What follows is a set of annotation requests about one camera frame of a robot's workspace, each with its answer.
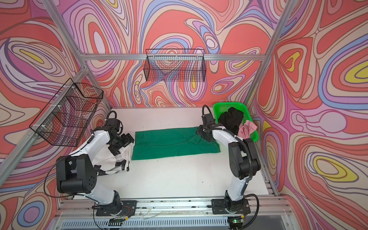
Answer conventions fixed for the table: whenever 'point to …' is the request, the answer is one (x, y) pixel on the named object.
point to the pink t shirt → (246, 129)
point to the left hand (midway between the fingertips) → (130, 144)
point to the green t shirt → (168, 142)
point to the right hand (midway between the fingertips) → (202, 136)
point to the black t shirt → (231, 120)
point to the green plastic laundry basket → (220, 107)
